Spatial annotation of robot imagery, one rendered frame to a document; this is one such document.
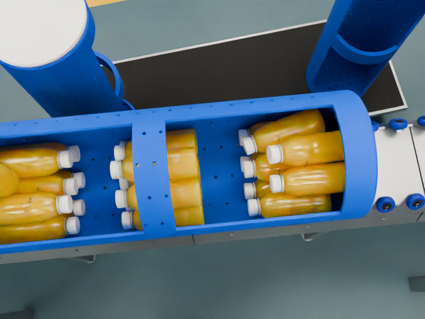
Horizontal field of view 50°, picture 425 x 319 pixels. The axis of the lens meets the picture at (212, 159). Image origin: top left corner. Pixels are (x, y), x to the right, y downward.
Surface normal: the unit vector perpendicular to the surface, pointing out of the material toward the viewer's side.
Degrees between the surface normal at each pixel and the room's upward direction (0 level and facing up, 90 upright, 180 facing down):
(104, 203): 13
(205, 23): 0
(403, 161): 0
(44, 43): 0
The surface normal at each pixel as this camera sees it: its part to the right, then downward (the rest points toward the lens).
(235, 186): -0.02, -0.39
